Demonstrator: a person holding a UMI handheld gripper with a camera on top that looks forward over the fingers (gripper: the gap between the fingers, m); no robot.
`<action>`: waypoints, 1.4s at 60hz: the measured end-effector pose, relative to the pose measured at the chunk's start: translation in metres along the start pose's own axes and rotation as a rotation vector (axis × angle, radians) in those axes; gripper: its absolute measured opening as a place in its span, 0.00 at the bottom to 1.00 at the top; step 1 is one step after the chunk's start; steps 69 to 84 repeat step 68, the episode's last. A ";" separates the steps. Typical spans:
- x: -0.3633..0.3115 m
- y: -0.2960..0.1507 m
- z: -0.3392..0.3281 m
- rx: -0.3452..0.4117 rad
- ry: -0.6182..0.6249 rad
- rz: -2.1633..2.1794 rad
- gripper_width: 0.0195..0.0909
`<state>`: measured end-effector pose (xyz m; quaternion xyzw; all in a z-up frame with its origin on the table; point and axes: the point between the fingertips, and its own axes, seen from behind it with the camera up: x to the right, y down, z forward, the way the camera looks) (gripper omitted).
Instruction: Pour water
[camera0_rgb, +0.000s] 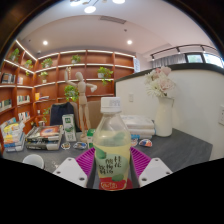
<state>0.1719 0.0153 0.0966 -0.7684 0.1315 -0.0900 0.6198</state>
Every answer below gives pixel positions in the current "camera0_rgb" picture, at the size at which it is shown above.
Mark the white vase with flowers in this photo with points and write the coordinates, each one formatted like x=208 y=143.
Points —
x=163 y=116

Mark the green and white box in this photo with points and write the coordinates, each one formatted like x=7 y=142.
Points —
x=90 y=136

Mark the clear bottle with yellow drink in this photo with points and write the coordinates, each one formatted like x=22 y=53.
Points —
x=111 y=150

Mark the tan chair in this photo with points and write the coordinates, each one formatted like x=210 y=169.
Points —
x=94 y=113

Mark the small white green carton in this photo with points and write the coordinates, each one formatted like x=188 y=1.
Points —
x=69 y=128

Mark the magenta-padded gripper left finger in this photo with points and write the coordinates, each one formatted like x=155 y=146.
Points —
x=70 y=170

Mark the small blue packet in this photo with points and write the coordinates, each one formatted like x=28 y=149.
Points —
x=80 y=145

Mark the ceiling lamp with round lights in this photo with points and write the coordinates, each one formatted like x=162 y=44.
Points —
x=90 y=8

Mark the window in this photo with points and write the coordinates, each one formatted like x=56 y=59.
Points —
x=203 y=59

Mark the stack of dark books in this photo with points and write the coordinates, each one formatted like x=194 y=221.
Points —
x=45 y=136

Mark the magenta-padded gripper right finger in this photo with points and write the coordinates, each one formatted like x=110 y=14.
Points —
x=155 y=170

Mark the wooden shelf unit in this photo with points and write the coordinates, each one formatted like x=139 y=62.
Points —
x=90 y=66

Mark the grey curtain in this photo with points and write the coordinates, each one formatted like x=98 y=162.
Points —
x=168 y=61

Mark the white wall socket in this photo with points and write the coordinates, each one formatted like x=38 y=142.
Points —
x=131 y=97

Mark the white mug with triangle pattern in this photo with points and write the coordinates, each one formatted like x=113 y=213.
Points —
x=33 y=160

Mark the stack of white packs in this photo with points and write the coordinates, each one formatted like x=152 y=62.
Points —
x=138 y=123

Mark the small colourful packet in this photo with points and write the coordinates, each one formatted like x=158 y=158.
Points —
x=145 y=143

